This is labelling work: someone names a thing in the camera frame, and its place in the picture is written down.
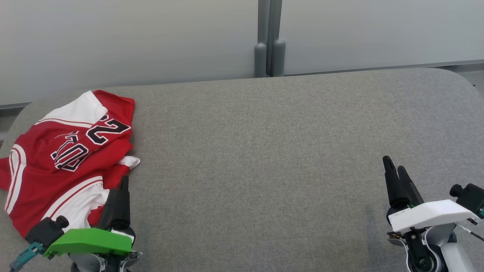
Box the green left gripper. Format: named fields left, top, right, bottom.
left=43, top=176, right=136, bottom=259

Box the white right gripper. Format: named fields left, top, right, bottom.
left=383, top=155, right=481, bottom=233

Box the red jersey number 23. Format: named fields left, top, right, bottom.
left=0, top=90, right=136, bottom=239

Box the black right camera cable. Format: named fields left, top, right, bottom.
left=455, top=222, right=484, bottom=243

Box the teal left camera connector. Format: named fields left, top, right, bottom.
left=9, top=242, right=44, bottom=272

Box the grey partition base rail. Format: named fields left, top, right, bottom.
left=0, top=101, right=32, bottom=111
left=284, top=59, right=484, bottom=76

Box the grey round partition post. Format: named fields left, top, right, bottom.
left=271, top=39, right=286, bottom=77
left=254, top=43, right=268, bottom=78

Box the grey partition upright frame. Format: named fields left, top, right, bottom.
left=258, top=0, right=283, bottom=76

